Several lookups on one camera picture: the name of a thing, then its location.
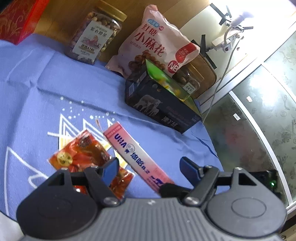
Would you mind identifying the pink UHA candy box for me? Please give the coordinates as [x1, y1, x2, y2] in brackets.
[103, 122, 173, 192]

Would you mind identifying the white power strip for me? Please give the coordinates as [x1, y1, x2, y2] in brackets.
[211, 14, 254, 53]

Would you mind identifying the dark nut jar gold lid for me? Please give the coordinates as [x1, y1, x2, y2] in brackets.
[173, 63, 204, 99]

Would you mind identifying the brown wooden board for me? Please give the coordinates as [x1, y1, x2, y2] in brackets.
[183, 54, 217, 99]

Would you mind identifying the red snack packet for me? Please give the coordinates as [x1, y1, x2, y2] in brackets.
[49, 130, 133, 199]

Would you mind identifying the white cable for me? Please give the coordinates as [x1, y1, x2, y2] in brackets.
[202, 34, 243, 122]

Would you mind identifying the blue printed tablecloth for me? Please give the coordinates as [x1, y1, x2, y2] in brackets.
[1, 35, 221, 219]

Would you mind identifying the pink snack bag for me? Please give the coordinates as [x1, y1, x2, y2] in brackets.
[106, 4, 200, 78]

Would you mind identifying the red gift box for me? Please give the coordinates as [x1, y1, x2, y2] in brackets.
[1, 0, 49, 45]

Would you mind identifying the nut jar white label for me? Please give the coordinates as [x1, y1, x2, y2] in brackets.
[65, 5, 128, 66]

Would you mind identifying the black sheep tin box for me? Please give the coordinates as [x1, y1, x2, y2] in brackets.
[125, 60, 202, 133]

